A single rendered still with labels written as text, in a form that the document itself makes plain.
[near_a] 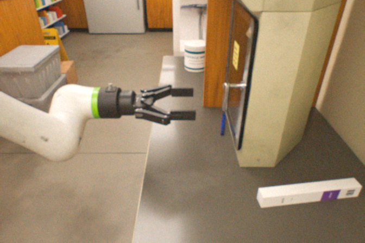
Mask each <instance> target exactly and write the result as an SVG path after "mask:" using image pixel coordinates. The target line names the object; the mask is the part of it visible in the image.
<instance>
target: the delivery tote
mask: <svg viewBox="0 0 365 243"><path fill-rule="evenodd" d="M59 50H60V48H59V46H18V47H17V48H15V49H13V50H12V51H10V52H8V53H7V54H5V55H3V56H2V57H0V89H1V91H3V92H4V93H6V94H8V95H10V96H12V97H14V98H40V97H41V96H42V95H43V94H44V93H45V92H46V91H47V90H48V89H49V88H50V87H51V86H52V85H53V84H54V83H55V82H56V81H57V79H58V78H59V77H60V76H61V65H60V55H59Z"/></svg>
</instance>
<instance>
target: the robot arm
mask: <svg viewBox="0 0 365 243"><path fill-rule="evenodd" d="M140 91H141V94H136V93H135V91H133V90H121V88H120V87H113V86H112V83H109V86H108V87H85V86H79V85H74V84H71V85H65V86H62V87H61V88H59V89H58V90H57V91H56V92H55V94H54V95H53V99H52V103H51V107H50V109H49V113H46V112H43V111H40V110H39V109H38V108H35V107H33V106H31V105H28V104H26V103H24V102H22V101H20V100H18V99H16V98H14V97H12V96H10V95H8V94H6V93H4V92H3V91H1V90H0V137H3V138H5V139H7V140H10V141H12V142H14V143H16V144H19V145H21V146H23V147H25V148H27V149H29V150H31V151H33V152H35V153H37V154H39V155H40V156H42V157H44V158H46V159H48V160H50V161H53V162H63V161H67V160H69V159H71V158H73V157H74V156H75V155H76V154H77V153H78V152H79V150H80V148H81V145H82V141H83V135H84V130H85V125H86V122H87V120H89V119H120V118H121V116H134V115H135V118H136V119H144V120H147V121H150V122H154V123H158V124H161V125H164V126H167V125H168V124H170V123H171V120H196V110H170V112H168V111H165V110H163V109H161V108H159V107H157V106H155V105H154V103H155V102H156V101H157V100H159V99H162V98H165V97H167V96H169V95H172V97H193V87H172V85H163V86H158V87H153V88H148V89H141V90H140ZM162 120H163V121H162Z"/></svg>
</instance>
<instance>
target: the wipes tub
mask: <svg viewBox="0 0 365 243"><path fill-rule="evenodd" d="M204 64H205V41H204V40H188V41H186V42H185V69H186V70H187V71H189V72H203V71H204Z"/></svg>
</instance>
